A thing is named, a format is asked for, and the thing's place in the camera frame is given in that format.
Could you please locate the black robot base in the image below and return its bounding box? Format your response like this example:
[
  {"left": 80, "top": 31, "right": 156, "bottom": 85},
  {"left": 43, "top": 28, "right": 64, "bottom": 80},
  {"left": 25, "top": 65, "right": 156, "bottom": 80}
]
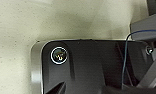
[{"left": 30, "top": 38, "right": 156, "bottom": 94}]

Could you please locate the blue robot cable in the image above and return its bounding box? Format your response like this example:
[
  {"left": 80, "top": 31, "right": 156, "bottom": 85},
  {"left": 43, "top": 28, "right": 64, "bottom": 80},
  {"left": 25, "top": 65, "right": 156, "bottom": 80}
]
[{"left": 121, "top": 29, "right": 156, "bottom": 90}]

